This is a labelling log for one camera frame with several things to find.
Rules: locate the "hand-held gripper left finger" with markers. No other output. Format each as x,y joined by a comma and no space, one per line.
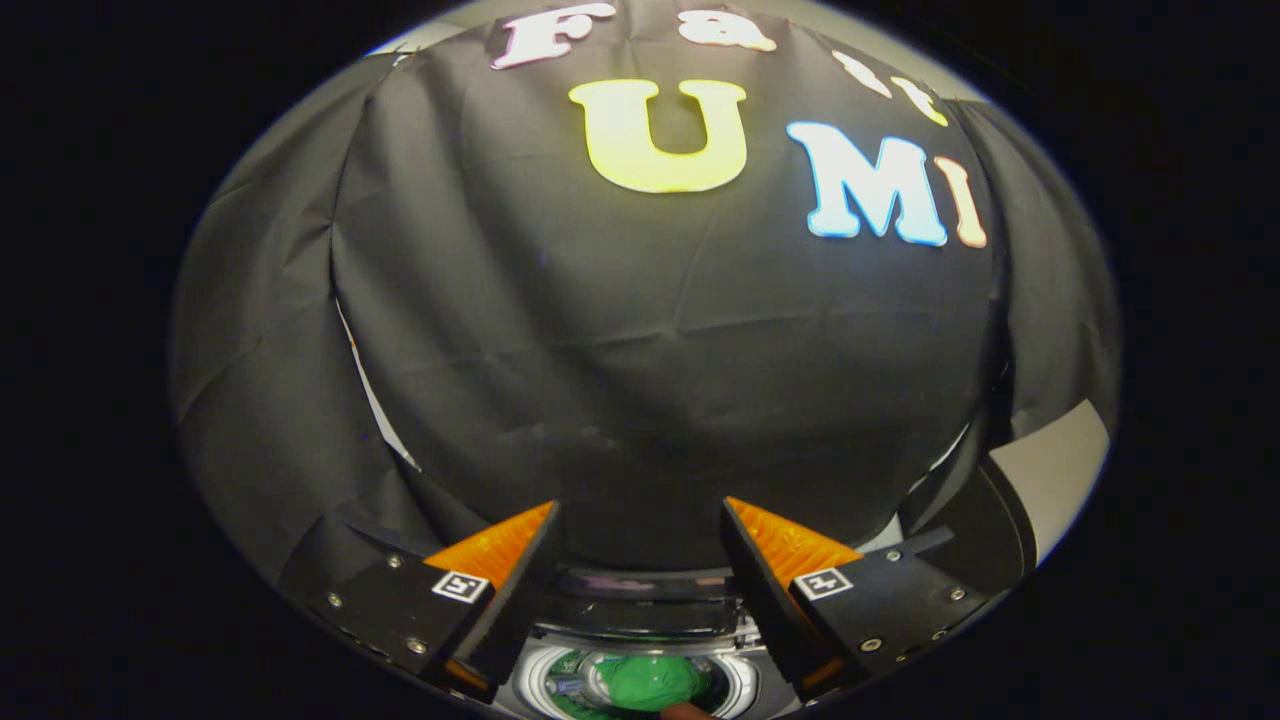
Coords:
515,600

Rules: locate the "grey washing machine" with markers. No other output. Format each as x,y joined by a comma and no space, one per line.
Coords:
540,690

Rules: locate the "green polo shirt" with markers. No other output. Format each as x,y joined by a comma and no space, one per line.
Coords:
650,680

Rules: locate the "grey beige cabinet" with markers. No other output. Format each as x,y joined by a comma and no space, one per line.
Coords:
1060,470

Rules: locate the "black backdrop cloth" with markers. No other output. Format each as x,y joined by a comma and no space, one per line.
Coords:
650,350

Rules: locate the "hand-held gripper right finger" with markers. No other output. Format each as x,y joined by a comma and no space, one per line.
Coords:
765,600

